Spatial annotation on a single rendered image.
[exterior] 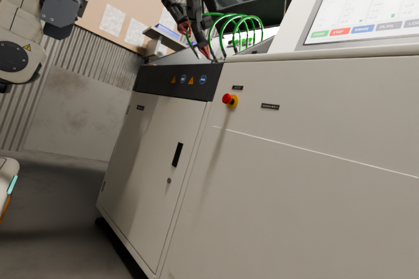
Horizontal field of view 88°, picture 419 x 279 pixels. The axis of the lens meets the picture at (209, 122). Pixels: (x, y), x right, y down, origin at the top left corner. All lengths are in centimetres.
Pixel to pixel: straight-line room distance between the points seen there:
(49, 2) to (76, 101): 188
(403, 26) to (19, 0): 131
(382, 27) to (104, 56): 257
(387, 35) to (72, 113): 270
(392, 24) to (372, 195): 62
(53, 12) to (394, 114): 107
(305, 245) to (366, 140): 28
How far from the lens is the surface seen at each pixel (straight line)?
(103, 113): 288
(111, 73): 290
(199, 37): 127
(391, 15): 104
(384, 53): 66
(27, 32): 105
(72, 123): 286
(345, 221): 59
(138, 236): 111
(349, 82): 64
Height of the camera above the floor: 66
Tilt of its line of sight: 3 degrees up
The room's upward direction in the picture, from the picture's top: 17 degrees clockwise
